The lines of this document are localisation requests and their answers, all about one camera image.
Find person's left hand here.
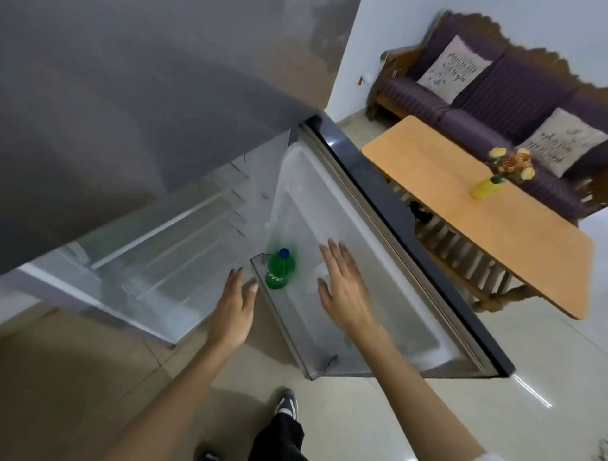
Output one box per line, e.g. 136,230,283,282
204,268,260,355

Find person's right hand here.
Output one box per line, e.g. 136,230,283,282
317,239,382,344

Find person's left forearm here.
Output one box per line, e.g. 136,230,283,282
101,338,239,461

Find person's right forearm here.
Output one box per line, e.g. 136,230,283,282
354,327,487,461

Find green soda bottle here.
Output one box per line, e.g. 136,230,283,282
265,248,296,290

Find clear door shelf bin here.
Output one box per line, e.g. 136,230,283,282
250,253,339,381

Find open refrigerator door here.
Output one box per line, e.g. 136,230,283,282
250,111,516,381

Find glass fridge shelf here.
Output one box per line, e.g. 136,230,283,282
19,216,248,345
88,164,251,270

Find black trouser leg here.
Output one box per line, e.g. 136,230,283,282
247,411,305,461

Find wooden coffee table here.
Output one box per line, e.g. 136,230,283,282
361,115,596,320

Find yellow vase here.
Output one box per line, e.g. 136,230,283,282
471,176,504,201

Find yellow and orange flowers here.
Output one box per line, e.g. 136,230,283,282
488,146,537,185

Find grey refrigerator body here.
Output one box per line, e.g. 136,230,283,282
0,0,362,348

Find white printed cushion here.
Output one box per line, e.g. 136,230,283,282
515,107,608,179
416,35,494,104

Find purple wooden sofa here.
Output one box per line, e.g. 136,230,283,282
366,11,608,224

